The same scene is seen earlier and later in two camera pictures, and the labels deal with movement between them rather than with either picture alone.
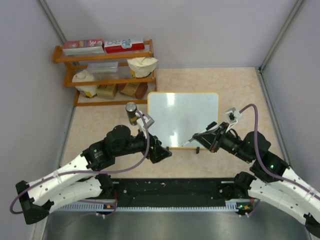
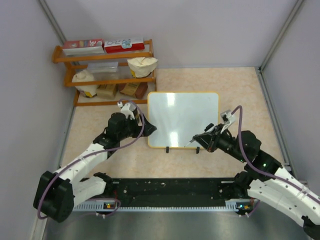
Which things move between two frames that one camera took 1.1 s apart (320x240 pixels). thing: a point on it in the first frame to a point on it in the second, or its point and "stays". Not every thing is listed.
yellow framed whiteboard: x=178 y=116 stays
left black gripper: x=158 y=153 to x=138 y=129
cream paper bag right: x=142 y=66 stays
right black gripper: x=210 y=139 stays
